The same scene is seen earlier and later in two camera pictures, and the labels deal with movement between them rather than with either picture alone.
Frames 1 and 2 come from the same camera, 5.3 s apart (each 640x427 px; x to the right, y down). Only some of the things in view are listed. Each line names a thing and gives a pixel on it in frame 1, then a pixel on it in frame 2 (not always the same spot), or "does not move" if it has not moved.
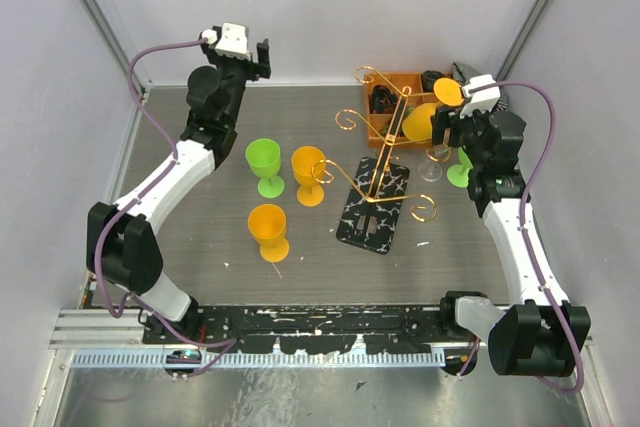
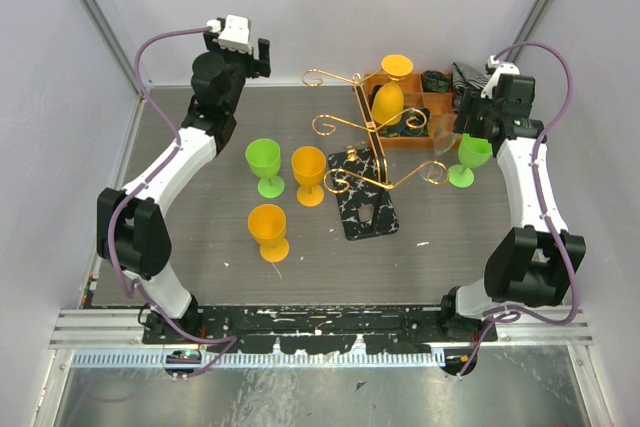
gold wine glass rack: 368,219 → 364,205
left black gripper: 257,70 does not move
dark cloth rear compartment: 428,79 does not move
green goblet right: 459,173 does not move
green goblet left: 264,160 does not move
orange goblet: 417,123 → 388,101
